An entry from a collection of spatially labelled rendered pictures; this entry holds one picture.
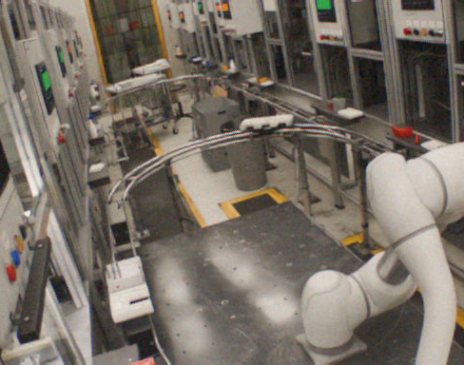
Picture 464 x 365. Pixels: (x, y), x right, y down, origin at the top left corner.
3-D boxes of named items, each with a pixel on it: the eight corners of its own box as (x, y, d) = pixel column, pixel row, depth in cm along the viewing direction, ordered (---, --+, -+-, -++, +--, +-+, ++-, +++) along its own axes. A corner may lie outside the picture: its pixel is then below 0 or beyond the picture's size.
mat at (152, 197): (226, 258, 345) (226, 256, 344) (149, 281, 331) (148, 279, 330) (142, 113, 878) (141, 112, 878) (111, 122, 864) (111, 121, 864)
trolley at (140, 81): (130, 152, 651) (113, 85, 619) (116, 145, 696) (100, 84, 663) (183, 131, 695) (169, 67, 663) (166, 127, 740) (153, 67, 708)
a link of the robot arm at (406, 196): (404, 235, 83) (459, 211, 87) (363, 151, 91) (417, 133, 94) (379, 255, 95) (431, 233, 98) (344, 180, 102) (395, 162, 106)
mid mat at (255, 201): (320, 229, 359) (320, 227, 358) (253, 252, 346) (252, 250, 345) (273, 187, 450) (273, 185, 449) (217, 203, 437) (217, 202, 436)
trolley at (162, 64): (186, 114, 795) (174, 58, 763) (154, 124, 774) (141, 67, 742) (171, 108, 868) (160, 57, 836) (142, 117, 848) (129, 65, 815)
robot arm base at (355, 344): (337, 314, 161) (336, 302, 160) (369, 350, 141) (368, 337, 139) (290, 333, 157) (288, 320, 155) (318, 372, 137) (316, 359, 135)
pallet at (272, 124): (241, 138, 342) (239, 124, 338) (246, 131, 354) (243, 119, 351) (292, 133, 332) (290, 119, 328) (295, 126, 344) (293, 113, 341)
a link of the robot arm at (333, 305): (297, 327, 151) (287, 275, 144) (345, 308, 155) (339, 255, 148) (318, 355, 136) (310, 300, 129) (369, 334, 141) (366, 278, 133)
